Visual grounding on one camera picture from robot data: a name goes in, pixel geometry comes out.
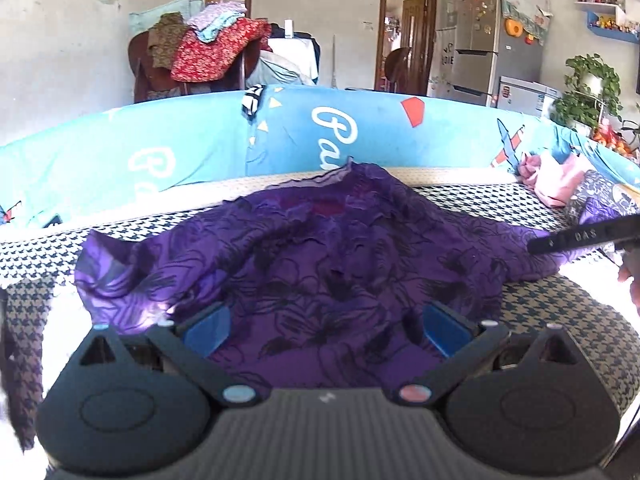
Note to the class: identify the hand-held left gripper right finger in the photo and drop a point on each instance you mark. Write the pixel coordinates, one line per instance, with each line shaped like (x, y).
(447, 330)

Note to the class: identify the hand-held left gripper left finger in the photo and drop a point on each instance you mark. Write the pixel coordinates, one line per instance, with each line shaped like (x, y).
(207, 330)

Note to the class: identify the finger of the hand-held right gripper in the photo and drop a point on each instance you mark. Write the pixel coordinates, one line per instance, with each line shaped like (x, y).
(550, 245)

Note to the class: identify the purple floral garment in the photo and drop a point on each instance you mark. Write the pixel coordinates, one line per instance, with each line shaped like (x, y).
(325, 270)

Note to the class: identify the pile of pastel clothes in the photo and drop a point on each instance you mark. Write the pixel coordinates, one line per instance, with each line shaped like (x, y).
(215, 22)

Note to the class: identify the person's right hand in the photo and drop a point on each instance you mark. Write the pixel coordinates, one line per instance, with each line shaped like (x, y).
(634, 285)

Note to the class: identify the houndstooth sofa seat cover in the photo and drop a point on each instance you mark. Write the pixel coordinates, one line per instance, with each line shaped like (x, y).
(550, 310)

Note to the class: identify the pink garment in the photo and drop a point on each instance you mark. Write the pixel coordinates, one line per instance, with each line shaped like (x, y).
(550, 180)

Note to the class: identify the pile of orange fruit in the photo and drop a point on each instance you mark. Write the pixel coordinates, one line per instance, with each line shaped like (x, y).
(612, 137)

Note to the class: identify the beige dotted sofa edge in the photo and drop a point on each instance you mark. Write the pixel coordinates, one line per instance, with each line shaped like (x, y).
(450, 176)

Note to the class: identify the green potted plant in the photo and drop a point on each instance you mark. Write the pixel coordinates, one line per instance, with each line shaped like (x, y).
(590, 90)

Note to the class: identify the white chest freezer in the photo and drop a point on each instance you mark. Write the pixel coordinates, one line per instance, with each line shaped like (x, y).
(525, 96)

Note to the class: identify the blue printed sofa cover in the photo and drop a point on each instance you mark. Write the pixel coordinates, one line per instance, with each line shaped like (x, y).
(200, 145)

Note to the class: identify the silver refrigerator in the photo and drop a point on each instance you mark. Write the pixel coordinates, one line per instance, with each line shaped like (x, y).
(475, 60)

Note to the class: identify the white printed panel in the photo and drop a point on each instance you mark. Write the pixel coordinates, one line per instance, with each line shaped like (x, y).
(446, 62)

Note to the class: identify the orange toy magnet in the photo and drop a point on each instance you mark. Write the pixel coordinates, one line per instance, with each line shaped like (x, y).
(513, 26)

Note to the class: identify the round brown chair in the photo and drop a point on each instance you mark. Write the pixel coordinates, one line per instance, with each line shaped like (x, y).
(396, 70)

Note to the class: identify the red floral cloth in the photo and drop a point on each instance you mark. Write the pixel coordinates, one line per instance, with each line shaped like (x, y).
(210, 55)

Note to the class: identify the thin white stick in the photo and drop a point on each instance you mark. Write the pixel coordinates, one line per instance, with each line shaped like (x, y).
(333, 60)

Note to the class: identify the olive floral cloth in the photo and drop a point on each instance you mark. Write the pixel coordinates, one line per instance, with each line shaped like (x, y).
(165, 40)

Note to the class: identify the small white container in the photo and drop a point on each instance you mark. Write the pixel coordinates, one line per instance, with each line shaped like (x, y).
(290, 30)

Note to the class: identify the light blue cloth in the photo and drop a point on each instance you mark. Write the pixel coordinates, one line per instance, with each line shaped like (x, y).
(145, 20)

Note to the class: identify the blue white wall shelf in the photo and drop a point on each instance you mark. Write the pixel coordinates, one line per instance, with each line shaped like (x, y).
(607, 15)

